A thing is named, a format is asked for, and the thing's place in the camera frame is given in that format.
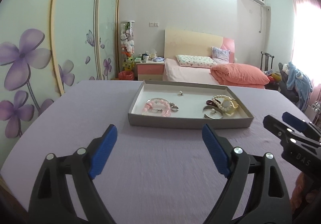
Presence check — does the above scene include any grey metal cuff bangle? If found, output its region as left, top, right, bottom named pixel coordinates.
left=203, top=105, right=223, bottom=120

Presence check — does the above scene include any blue clothing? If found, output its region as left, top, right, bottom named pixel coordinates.
left=287, top=62, right=313, bottom=112

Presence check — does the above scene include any white pearl bracelet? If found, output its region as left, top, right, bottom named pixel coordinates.
left=211, top=94, right=238, bottom=112

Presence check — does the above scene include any wall socket plate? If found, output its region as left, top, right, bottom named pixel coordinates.
left=149, top=22, right=159, bottom=28

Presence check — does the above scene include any pink curtain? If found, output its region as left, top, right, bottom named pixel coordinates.
left=287, top=0, right=321, bottom=114

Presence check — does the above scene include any grey cardboard tray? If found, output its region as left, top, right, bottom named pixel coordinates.
left=128, top=81, right=254, bottom=129

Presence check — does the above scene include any small purple patterned pillow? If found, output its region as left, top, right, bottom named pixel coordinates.
left=212, top=47, right=230, bottom=62

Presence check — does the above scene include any pink bead bracelet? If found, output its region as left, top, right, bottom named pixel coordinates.
left=141, top=98, right=173, bottom=117

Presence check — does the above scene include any dark wooden chair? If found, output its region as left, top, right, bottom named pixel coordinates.
left=260, top=51, right=275, bottom=72

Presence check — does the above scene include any floral white pillow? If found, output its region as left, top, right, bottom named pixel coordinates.
left=176, top=55, right=217, bottom=68

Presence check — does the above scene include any thin silver bangle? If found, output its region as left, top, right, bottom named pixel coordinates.
left=146, top=98, right=168, bottom=104

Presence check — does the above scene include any bed with beige headboard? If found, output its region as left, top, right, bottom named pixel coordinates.
left=163, top=29, right=267, bottom=89

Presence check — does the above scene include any plush toy display tube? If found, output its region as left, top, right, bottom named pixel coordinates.
left=120, top=20, right=135, bottom=71

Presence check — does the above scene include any salmon folded duvet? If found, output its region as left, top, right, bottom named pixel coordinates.
left=210, top=63, right=269, bottom=87

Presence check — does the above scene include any purple table cloth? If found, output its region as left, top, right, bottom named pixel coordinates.
left=1, top=81, right=309, bottom=223

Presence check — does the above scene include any pink bedside table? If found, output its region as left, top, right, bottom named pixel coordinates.
left=135, top=61, right=165, bottom=81

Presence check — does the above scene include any red waste bin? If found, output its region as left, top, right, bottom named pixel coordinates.
left=118, top=71, right=135, bottom=80

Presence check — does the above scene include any floral sliding wardrobe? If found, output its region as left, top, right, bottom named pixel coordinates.
left=1, top=0, right=119, bottom=162

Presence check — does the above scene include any yellow wrist watch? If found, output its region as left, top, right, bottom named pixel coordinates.
left=221, top=99, right=239, bottom=116

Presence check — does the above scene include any white mug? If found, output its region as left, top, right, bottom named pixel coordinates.
left=143, top=55, right=149, bottom=62

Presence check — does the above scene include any right hand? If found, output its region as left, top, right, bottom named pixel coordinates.
left=290, top=172, right=320, bottom=223

